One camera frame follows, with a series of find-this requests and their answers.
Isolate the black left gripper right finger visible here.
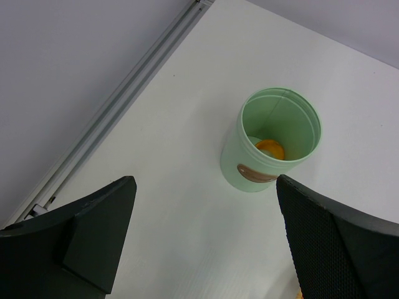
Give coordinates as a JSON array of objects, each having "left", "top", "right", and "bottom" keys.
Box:
[{"left": 276, "top": 175, "right": 398, "bottom": 298}]

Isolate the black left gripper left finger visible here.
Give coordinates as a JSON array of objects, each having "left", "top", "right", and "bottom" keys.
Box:
[{"left": 1, "top": 176, "right": 137, "bottom": 298}]

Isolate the orange round food slice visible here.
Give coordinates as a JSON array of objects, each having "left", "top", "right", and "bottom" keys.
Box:
[{"left": 255, "top": 139, "right": 285, "bottom": 160}]

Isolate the woven fish-shaped basket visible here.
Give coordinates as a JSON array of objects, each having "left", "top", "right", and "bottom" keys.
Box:
[{"left": 296, "top": 290, "right": 304, "bottom": 299}]

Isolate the green cylindrical container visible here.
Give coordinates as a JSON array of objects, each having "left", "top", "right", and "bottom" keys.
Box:
[{"left": 220, "top": 88, "right": 322, "bottom": 192}]

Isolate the left aluminium frame post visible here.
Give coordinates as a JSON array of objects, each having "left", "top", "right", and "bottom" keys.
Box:
[{"left": 1, "top": 1, "right": 213, "bottom": 227}]

